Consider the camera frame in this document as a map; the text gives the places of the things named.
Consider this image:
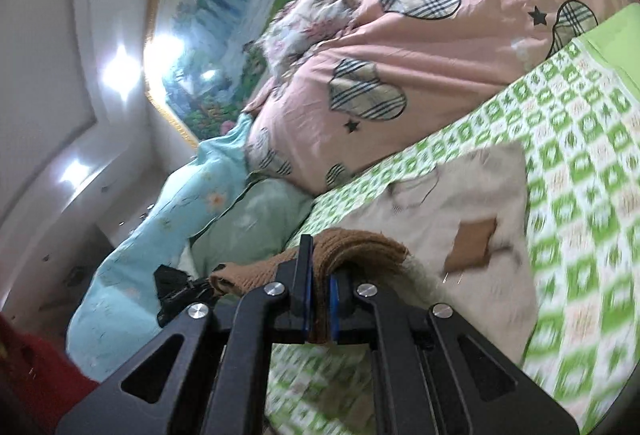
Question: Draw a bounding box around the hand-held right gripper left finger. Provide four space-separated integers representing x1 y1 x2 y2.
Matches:
55 234 315 435

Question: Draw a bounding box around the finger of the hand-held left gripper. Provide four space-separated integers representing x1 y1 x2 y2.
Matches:
152 264 221 328

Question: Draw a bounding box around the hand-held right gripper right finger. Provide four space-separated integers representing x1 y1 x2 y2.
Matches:
327 267 581 435

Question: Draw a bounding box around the beige garment with brown trim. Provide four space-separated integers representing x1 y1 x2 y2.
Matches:
209 141 540 366

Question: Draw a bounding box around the light blue floral pillow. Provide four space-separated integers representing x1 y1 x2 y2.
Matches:
65 112 256 381

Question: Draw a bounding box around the pale green pillow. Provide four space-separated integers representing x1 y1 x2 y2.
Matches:
190 177 316 283

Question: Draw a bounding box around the red cloth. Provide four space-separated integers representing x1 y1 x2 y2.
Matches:
0 312 101 435

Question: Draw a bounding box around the pink quilt with plaid hearts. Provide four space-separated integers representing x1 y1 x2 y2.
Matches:
242 0 640 196

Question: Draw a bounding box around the green checkered bed sheet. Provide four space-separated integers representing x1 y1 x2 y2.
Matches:
262 5 640 435

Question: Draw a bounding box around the floral patterned cloth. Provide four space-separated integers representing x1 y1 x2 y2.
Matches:
245 0 361 80

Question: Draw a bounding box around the landscape wall mural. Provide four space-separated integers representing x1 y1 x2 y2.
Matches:
143 0 416 150

